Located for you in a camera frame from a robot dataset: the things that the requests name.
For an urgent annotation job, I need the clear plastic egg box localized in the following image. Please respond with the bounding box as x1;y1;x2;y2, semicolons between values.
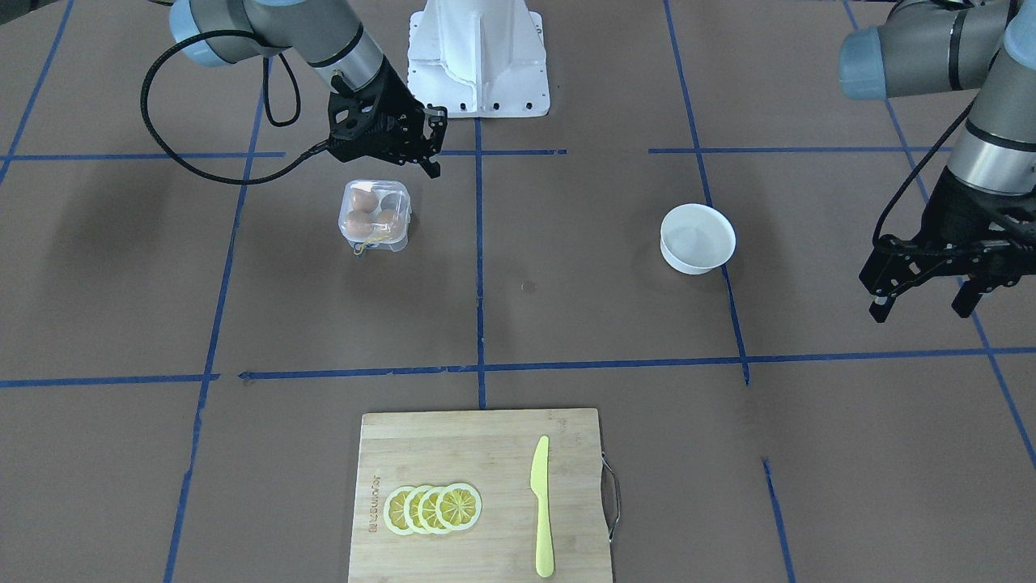
338;180;412;256

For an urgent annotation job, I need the yellow plastic knife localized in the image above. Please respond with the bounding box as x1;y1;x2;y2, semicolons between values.
529;435;555;579

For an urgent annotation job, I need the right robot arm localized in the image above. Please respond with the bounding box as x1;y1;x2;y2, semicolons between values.
140;1;448;178

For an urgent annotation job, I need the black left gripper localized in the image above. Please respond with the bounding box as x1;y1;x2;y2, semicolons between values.
860;169;1034;322

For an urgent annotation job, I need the white bowl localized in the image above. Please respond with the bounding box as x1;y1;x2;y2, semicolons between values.
660;203;737;275

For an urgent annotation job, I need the brown egg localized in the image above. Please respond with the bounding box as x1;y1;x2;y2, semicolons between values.
342;210;374;240
348;188;379;213
373;209;405;239

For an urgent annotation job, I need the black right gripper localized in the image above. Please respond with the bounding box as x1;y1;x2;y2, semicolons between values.
326;64;448;180

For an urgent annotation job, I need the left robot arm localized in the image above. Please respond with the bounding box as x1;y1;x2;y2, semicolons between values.
839;1;1035;322

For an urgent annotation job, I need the black camera cable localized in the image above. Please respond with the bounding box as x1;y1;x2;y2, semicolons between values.
139;31;333;187

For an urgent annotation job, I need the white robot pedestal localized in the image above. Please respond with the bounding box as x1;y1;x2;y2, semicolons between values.
406;1;551;119

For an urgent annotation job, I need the lemon slice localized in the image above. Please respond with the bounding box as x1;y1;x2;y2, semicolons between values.
418;487;452;535
382;486;415;536
435;483;482;532
403;486;431;535

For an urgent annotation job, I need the wooden cutting board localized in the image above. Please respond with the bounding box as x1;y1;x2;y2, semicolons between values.
347;407;614;582

